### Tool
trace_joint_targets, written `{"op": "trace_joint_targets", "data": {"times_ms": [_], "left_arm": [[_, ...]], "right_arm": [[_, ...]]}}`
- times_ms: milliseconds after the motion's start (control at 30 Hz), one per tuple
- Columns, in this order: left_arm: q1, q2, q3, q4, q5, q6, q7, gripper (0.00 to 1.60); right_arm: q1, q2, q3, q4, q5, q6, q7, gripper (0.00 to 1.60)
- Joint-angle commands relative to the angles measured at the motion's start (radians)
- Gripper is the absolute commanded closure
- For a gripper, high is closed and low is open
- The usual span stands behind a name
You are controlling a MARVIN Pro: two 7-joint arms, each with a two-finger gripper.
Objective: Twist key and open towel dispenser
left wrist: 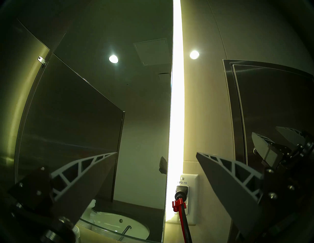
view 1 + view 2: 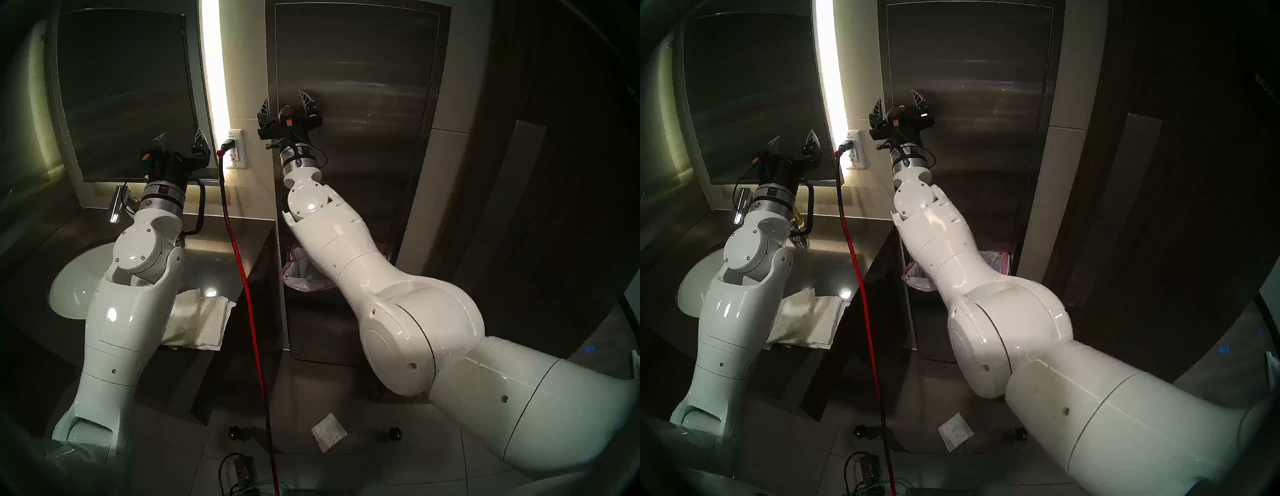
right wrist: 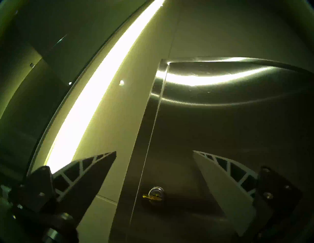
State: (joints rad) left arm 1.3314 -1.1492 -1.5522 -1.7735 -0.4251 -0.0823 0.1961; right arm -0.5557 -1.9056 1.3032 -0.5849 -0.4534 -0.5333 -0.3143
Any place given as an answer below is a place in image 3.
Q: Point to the wall mirror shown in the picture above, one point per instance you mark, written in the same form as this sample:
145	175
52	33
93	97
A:
36	98

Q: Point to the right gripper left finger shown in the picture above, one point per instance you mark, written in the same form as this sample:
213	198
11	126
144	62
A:
83	186

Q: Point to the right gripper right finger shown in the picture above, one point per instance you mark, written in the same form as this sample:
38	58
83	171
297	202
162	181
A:
228	196

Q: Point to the small brass key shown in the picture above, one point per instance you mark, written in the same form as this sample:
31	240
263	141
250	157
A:
152	196

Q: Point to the stainless steel wall panel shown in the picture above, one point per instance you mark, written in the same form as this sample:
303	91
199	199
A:
141	147

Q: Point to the bright vertical light strip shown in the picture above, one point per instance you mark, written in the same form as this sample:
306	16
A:
98	85

